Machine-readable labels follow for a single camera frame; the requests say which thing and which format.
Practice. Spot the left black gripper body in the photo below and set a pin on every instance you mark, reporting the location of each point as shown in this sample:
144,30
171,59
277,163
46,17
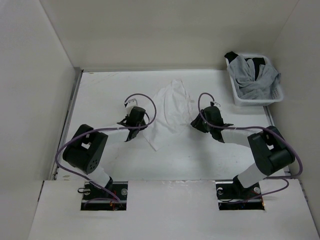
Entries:
142,124

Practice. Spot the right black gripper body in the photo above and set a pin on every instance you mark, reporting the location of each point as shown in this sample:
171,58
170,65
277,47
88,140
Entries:
201,126

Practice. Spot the white tank top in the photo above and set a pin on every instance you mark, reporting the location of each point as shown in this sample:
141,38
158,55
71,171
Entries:
174,108

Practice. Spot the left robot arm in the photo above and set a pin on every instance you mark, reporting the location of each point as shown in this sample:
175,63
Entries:
86,152

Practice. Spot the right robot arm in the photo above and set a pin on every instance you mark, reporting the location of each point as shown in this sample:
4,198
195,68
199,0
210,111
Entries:
269,153

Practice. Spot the grey tank top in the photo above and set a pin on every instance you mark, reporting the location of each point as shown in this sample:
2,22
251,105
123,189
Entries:
247,88

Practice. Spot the black tank top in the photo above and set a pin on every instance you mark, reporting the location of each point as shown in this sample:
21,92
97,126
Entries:
252,62

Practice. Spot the white plastic laundry basket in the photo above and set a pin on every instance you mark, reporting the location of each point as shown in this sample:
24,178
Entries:
277,95

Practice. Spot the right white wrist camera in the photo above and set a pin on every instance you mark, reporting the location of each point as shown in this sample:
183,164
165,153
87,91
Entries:
215,104

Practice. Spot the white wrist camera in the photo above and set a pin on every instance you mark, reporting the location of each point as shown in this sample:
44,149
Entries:
215,104
130,103

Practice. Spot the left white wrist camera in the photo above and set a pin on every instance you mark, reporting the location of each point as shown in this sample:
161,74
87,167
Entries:
130,103

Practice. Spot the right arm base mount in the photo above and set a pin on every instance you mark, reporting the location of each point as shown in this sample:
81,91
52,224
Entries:
229,199

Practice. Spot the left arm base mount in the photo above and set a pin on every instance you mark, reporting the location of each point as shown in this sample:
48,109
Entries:
96,199

